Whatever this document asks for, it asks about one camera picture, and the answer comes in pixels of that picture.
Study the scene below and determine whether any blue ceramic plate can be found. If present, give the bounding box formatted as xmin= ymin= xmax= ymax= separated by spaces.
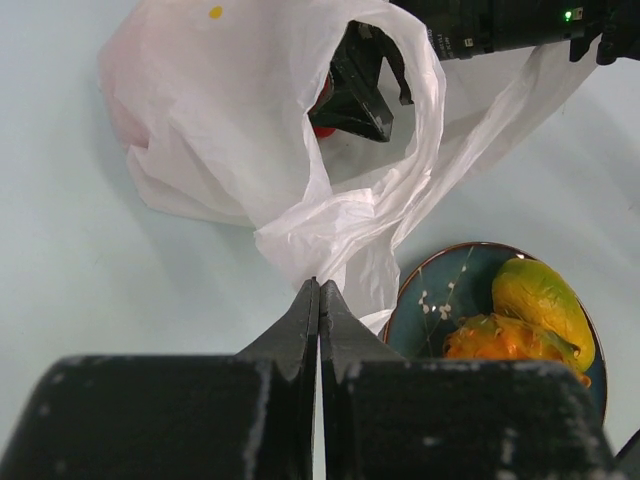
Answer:
xmin=384 ymin=242 xmax=607 ymax=414

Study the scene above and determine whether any white plastic bag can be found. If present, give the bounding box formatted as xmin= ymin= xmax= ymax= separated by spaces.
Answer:
xmin=99 ymin=1 xmax=596 ymax=332

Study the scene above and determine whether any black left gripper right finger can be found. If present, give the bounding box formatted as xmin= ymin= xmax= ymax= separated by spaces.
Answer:
xmin=319 ymin=281 xmax=621 ymax=479

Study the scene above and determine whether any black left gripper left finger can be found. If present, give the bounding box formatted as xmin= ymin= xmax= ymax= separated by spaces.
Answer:
xmin=1 ymin=279 xmax=320 ymax=479

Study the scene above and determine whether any fake yellow green mango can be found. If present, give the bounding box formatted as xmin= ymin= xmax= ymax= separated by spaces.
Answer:
xmin=492 ymin=257 xmax=596 ymax=372

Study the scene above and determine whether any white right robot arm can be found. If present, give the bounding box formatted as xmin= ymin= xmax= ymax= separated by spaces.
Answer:
xmin=309 ymin=0 xmax=639 ymax=143

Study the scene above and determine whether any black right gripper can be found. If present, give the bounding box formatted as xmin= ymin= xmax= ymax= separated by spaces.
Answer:
xmin=322 ymin=21 xmax=414 ymax=143

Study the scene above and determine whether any fake pineapple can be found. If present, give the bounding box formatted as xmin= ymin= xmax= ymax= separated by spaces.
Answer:
xmin=443 ymin=314 xmax=591 ymax=388

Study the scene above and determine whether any fake red pepper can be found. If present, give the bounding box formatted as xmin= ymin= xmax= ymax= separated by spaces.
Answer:
xmin=308 ymin=73 xmax=336 ymax=139

